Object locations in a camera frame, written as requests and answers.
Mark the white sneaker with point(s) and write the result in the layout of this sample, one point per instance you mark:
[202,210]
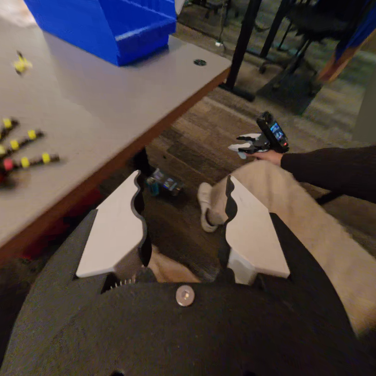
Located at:
[207,205]

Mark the black yellow lego spider model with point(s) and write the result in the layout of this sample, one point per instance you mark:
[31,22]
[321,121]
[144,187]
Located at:
[25,162]

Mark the black office chair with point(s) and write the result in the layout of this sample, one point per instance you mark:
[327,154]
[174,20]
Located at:
[299,35]

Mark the person's right hand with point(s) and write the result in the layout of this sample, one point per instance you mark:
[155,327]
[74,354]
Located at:
[271,157]

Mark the blue plastic bin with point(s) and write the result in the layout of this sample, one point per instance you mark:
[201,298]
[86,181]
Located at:
[88,29]

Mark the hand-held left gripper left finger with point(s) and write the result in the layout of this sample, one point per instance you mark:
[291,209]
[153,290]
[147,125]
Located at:
[114,229]

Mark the person's beige trouser leg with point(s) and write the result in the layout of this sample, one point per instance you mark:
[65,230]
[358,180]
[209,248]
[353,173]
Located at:
[170,270]
[293,211]

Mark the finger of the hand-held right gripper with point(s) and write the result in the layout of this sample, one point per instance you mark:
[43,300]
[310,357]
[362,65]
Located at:
[249,137]
[241,148]

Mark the black desk leg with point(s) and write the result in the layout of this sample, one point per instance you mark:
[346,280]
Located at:
[243,44]

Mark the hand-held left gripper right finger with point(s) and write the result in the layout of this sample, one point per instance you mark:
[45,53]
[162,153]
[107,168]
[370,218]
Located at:
[255,235]

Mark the black teal device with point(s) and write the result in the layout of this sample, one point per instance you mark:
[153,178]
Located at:
[166,183]

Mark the black table grommet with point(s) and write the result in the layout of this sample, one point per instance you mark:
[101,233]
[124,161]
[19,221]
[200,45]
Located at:
[199,62]

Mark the yellow tan lego piece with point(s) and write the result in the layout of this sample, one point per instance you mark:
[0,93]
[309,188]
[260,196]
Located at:
[22,64]

